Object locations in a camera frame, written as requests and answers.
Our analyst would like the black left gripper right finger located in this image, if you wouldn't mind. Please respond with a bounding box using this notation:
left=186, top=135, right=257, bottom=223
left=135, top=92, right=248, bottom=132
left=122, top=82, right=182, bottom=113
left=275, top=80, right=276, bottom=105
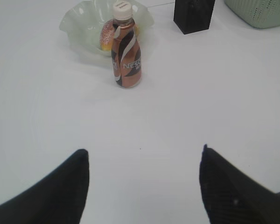
left=199, top=145, right=280, bottom=224

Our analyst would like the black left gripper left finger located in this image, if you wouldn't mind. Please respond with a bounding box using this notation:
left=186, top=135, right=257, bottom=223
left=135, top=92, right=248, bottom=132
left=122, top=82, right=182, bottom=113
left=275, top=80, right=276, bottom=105
left=0, top=149, right=90, bottom=224

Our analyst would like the brown coffee bottle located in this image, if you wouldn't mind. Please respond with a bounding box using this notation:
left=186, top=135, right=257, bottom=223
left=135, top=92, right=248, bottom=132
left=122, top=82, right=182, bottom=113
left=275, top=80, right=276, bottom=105
left=111, top=0, right=141, bottom=88

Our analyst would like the sugared bread bun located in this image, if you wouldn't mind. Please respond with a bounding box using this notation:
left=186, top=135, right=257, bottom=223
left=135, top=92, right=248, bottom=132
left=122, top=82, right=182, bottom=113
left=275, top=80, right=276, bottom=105
left=99, top=18, right=139, bottom=51

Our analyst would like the pale green wavy plate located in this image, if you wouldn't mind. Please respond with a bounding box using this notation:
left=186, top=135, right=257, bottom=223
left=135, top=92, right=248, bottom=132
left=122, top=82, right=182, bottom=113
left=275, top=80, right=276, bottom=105
left=59, top=0, right=154, bottom=64

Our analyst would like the black mesh pen holder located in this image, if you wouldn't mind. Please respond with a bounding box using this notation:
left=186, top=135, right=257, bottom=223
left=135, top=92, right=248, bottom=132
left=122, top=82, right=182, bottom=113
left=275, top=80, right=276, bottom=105
left=174, top=0, right=215, bottom=35

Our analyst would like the grey green plastic basket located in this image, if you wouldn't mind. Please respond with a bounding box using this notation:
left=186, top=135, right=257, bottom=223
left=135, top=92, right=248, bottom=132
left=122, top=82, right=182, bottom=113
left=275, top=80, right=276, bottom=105
left=225, top=0, right=280, bottom=29

